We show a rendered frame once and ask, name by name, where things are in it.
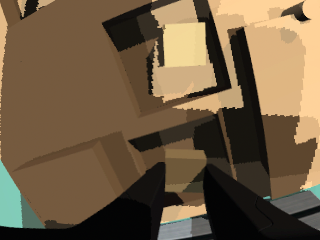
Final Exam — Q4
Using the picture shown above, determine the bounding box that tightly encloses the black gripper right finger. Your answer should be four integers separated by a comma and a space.
203, 163, 320, 240

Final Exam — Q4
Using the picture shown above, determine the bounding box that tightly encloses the tan block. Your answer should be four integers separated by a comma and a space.
165, 149, 207, 193
163, 23, 207, 67

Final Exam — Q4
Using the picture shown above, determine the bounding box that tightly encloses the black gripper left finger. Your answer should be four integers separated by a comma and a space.
0, 163, 165, 240

